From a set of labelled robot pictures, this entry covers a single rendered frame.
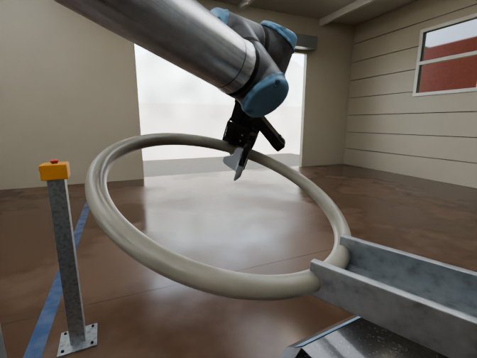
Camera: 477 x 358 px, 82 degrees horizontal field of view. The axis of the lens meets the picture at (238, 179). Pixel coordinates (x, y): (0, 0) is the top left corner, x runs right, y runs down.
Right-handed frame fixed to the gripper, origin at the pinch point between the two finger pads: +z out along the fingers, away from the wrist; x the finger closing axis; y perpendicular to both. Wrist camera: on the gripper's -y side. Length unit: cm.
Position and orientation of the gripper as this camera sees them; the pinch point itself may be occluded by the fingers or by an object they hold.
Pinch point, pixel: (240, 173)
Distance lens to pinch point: 76.9
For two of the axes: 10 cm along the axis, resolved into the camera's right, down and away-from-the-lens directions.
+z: -3.0, 8.5, 4.3
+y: -9.3, -3.5, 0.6
